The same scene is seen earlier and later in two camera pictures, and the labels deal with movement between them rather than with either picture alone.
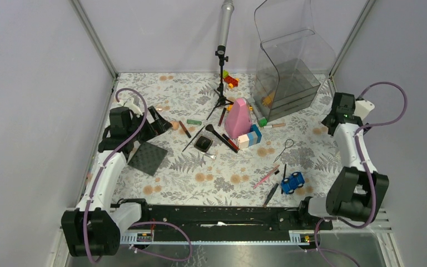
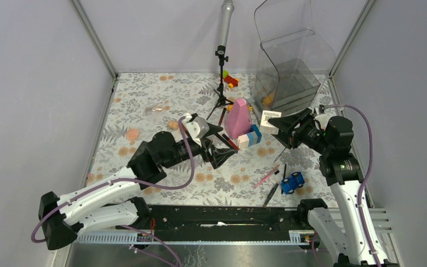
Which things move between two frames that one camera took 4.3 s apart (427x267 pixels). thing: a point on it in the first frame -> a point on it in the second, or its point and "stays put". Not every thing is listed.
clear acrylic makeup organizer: [293, 62] stays put
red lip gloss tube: [231, 142] stays put
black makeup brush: [210, 128] stays put
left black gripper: [158, 126] -> [219, 155]
